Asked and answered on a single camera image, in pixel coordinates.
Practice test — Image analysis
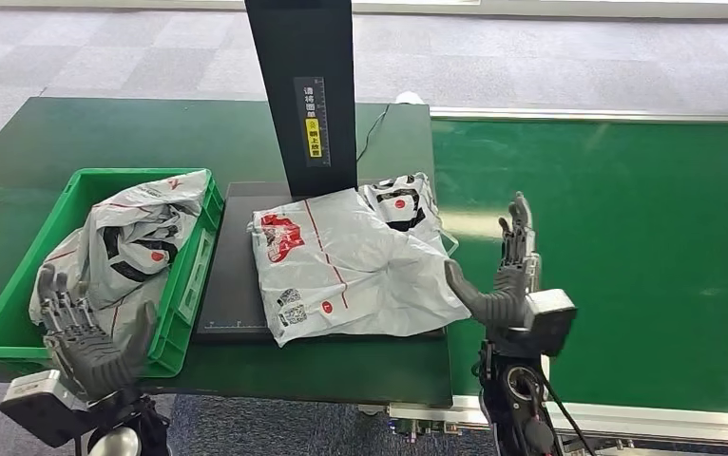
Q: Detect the yellow and black label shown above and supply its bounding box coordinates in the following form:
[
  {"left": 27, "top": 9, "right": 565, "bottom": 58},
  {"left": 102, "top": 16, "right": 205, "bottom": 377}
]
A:
[{"left": 293, "top": 76, "right": 332, "bottom": 169}]

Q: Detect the black inbound scanner machine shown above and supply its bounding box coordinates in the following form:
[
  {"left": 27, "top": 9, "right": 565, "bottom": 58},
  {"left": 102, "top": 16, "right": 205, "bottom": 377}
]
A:
[{"left": 195, "top": 0, "right": 446, "bottom": 344}]

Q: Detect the crumpled grey polybag package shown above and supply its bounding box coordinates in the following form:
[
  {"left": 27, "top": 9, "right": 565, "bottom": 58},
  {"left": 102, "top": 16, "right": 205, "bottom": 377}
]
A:
[{"left": 29, "top": 169, "right": 212, "bottom": 327}]

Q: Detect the thin black power cable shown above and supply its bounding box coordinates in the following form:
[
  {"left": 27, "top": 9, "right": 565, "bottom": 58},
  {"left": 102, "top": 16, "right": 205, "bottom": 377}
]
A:
[{"left": 355, "top": 104, "right": 392, "bottom": 165}]

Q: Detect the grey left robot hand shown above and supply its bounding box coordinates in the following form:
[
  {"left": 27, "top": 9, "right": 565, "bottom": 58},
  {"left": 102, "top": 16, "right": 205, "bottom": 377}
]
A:
[{"left": 36, "top": 264, "right": 158, "bottom": 403}]

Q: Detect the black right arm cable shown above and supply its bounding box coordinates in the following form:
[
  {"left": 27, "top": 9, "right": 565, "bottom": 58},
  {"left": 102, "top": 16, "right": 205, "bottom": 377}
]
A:
[{"left": 540, "top": 370, "right": 598, "bottom": 456}]

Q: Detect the green conveyor belt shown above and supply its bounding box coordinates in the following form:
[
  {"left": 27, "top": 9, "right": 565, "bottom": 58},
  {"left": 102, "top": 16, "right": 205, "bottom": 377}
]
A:
[{"left": 431, "top": 118, "right": 728, "bottom": 417}]

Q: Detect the flat grey polybag package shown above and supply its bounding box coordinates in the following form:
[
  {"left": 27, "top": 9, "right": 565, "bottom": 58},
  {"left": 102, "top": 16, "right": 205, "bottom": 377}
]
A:
[{"left": 89, "top": 274, "right": 170, "bottom": 351}]

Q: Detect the dark green table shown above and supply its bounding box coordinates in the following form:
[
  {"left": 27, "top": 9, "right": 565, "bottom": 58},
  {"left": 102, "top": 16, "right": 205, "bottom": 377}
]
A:
[{"left": 0, "top": 96, "right": 454, "bottom": 408}]

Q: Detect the aluminium conveyor rail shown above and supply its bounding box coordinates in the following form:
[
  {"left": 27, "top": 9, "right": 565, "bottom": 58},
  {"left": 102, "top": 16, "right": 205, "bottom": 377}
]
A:
[
  {"left": 388, "top": 394, "right": 728, "bottom": 445},
  {"left": 429, "top": 107, "right": 728, "bottom": 124}
]

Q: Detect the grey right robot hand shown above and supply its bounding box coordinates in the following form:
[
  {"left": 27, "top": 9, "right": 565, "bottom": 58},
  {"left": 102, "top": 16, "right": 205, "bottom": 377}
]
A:
[{"left": 444, "top": 191, "right": 542, "bottom": 330}]

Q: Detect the white polybag with red print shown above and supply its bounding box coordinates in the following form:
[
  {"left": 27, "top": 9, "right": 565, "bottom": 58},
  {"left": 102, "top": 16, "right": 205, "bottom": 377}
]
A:
[{"left": 247, "top": 173, "right": 472, "bottom": 349}]

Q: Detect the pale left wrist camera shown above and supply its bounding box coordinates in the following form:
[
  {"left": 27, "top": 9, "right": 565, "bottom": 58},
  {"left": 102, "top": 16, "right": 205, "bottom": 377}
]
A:
[{"left": 0, "top": 370, "right": 91, "bottom": 449}]

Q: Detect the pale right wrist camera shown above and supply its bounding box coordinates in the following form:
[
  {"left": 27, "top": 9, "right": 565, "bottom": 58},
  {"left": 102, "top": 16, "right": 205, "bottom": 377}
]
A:
[{"left": 523, "top": 288, "right": 578, "bottom": 359}]

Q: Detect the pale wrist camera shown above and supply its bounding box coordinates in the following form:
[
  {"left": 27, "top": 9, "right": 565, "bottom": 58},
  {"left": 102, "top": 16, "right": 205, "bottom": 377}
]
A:
[
  {"left": 0, "top": 370, "right": 91, "bottom": 449},
  {"left": 523, "top": 288, "right": 578, "bottom": 359}
]

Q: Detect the green plastic crate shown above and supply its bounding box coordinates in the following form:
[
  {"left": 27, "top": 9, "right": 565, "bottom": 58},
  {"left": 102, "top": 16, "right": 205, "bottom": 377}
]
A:
[{"left": 0, "top": 167, "right": 225, "bottom": 379}]

